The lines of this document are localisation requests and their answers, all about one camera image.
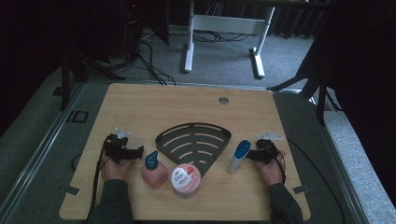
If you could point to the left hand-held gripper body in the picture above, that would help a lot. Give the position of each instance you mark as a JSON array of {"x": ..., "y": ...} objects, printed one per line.
[{"x": 113, "y": 146}]

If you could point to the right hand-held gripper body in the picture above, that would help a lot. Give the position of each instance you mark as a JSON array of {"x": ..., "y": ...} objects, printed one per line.
[{"x": 269, "y": 149}]

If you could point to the white bottle with blue cap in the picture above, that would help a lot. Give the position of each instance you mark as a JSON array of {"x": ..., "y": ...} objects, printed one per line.
[{"x": 238, "y": 157}]

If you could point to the pink cream jar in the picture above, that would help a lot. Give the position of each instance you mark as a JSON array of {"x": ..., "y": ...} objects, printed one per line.
[{"x": 186, "y": 182}]

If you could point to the person's left hand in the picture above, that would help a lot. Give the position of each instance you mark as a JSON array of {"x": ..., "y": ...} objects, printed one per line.
[{"x": 113, "y": 171}]

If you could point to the person's right hand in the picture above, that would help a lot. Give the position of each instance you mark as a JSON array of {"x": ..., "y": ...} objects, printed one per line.
[{"x": 271, "y": 174}]

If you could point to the pink bottle with blue cap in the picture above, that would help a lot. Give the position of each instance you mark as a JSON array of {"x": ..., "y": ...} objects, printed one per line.
[{"x": 154, "y": 174}]

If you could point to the grey tape piece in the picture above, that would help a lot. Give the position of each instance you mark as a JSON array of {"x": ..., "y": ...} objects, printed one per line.
[
  {"x": 71, "y": 190},
  {"x": 301, "y": 189}
]

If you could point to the black metal stand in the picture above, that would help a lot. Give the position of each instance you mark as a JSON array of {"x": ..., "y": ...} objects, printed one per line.
[
  {"x": 65, "y": 81},
  {"x": 322, "y": 93}
]

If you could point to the black computer tower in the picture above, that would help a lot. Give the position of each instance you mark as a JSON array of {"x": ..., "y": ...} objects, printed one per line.
[{"x": 132, "y": 28}]

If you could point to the black rectangular bracket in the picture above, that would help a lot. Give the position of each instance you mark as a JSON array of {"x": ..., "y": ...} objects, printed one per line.
[{"x": 77, "y": 116}]

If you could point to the white desk frame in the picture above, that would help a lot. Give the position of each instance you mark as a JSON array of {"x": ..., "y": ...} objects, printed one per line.
[{"x": 229, "y": 24}]

